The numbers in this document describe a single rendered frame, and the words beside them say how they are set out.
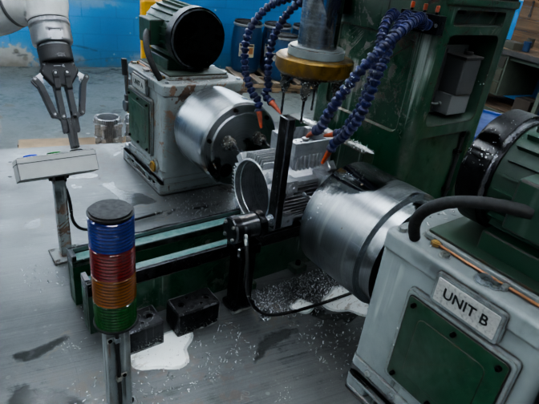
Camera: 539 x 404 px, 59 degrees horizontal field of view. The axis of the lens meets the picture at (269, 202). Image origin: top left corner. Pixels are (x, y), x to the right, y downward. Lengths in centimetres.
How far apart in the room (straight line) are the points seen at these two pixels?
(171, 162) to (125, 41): 515
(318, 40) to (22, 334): 87
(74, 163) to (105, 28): 543
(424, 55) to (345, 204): 42
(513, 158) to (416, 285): 24
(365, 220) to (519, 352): 33
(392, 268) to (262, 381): 35
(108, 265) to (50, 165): 55
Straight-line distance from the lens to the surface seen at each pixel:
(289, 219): 115
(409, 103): 120
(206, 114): 133
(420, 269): 78
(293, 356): 105
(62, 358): 105
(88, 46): 658
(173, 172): 156
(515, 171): 74
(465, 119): 138
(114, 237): 64
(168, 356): 102
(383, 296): 86
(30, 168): 117
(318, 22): 110
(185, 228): 118
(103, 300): 71
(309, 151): 116
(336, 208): 93
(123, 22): 659
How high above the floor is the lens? 154
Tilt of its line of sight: 28 degrees down
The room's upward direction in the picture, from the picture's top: 7 degrees clockwise
